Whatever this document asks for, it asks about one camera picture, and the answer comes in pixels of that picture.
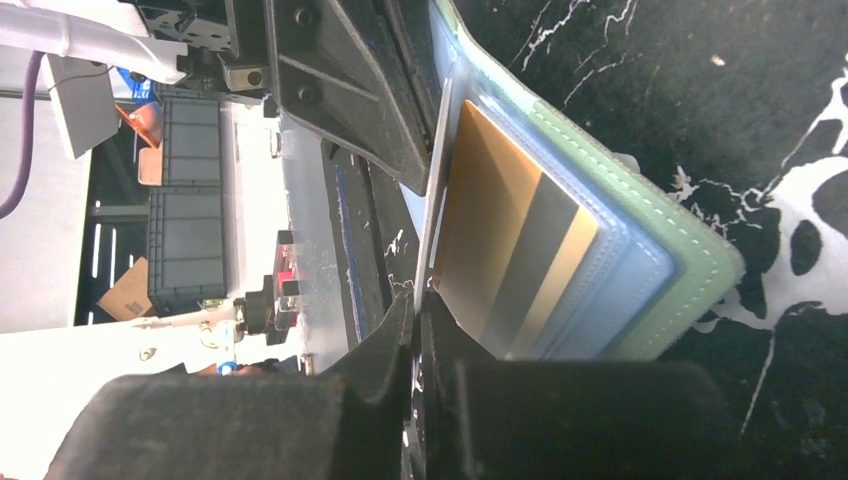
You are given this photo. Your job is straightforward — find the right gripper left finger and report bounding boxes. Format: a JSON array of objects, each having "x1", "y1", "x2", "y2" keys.
[{"x1": 47, "y1": 293, "x2": 415, "y2": 479}]

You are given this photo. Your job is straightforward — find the cardboard box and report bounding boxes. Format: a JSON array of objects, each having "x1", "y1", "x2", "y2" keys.
[{"x1": 97, "y1": 257, "x2": 155, "y2": 321}]

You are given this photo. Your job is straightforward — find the brown credit card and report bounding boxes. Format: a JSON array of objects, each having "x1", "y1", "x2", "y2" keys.
[{"x1": 434, "y1": 100, "x2": 600, "y2": 360}]

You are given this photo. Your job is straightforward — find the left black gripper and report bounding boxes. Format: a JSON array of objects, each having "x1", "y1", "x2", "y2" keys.
[{"x1": 131, "y1": 0, "x2": 434, "y2": 194}]

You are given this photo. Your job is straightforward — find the green card holder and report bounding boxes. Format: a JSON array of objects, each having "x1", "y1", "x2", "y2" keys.
[{"x1": 403, "y1": 1, "x2": 744, "y2": 361}]

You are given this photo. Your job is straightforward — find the dark grey storage crate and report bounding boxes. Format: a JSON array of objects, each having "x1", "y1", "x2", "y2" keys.
[{"x1": 147, "y1": 95, "x2": 227, "y2": 316}]

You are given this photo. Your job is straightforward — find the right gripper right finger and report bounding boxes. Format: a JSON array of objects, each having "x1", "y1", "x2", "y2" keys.
[{"x1": 421, "y1": 312, "x2": 742, "y2": 479}]

